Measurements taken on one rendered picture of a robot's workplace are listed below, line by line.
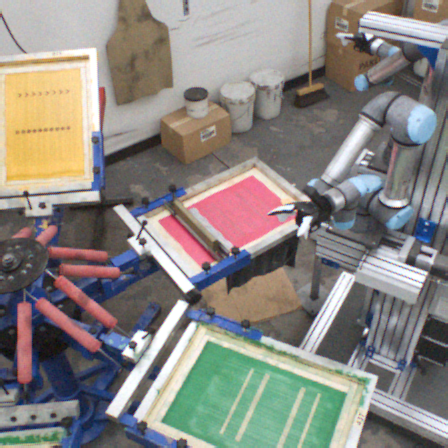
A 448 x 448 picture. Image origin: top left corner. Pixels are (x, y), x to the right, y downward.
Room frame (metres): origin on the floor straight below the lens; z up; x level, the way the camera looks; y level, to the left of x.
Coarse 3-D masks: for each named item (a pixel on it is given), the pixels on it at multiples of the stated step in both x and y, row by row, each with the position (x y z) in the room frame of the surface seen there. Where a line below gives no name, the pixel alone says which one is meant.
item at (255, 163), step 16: (256, 160) 2.51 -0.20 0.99; (224, 176) 2.39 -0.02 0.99; (272, 176) 2.37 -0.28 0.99; (192, 192) 2.27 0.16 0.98; (288, 192) 2.25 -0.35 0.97; (160, 208) 2.17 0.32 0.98; (160, 240) 1.92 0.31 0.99; (272, 240) 1.88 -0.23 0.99; (176, 256) 1.81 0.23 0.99; (192, 272) 1.70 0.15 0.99
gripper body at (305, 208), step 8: (328, 200) 1.38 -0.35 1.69; (304, 208) 1.35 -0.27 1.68; (312, 208) 1.34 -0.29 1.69; (320, 208) 1.36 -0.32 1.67; (328, 208) 1.37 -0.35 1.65; (296, 216) 1.36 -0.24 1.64; (304, 216) 1.32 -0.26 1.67; (320, 216) 1.33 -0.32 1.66; (328, 216) 1.37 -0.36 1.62; (296, 224) 1.36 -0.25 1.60; (312, 224) 1.32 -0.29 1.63; (320, 224) 1.33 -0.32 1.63; (312, 232) 1.31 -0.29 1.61
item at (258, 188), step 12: (252, 180) 2.38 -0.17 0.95; (216, 192) 2.30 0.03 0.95; (228, 192) 2.29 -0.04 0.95; (264, 192) 2.28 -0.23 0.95; (192, 204) 2.21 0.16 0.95; (204, 204) 2.21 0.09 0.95; (168, 216) 2.13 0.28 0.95; (204, 216) 2.11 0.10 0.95; (168, 228) 2.04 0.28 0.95; (180, 228) 2.03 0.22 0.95; (180, 240) 1.95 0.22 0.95
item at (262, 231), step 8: (264, 200) 2.21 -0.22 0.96; (272, 200) 2.21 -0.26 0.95; (272, 208) 2.15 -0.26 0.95; (272, 224) 2.03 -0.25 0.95; (280, 224) 2.03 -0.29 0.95; (256, 232) 1.98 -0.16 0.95; (264, 232) 1.98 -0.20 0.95; (192, 240) 1.94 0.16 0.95; (240, 240) 1.93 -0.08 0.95; (248, 240) 1.93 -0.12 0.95; (184, 248) 1.89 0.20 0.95; (192, 248) 1.89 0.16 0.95; (200, 248) 1.89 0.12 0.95; (192, 256) 1.84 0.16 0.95; (200, 256) 1.83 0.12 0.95; (208, 256) 1.83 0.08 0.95; (200, 264) 1.78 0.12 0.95
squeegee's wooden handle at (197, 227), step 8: (176, 200) 2.13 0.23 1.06; (176, 208) 2.10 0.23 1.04; (184, 208) 2.07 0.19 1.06; (184, 216) 2.03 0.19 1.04; (192, 216) 2.01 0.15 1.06; (192, 224) 1.97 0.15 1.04; (200, 224) 1.95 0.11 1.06; (200, 232) 1.91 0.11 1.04; (208, 232) 1.89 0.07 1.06; (208, 240) 1.85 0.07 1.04; (216, 240) 1.84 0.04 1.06; (216, 248) 1.83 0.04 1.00
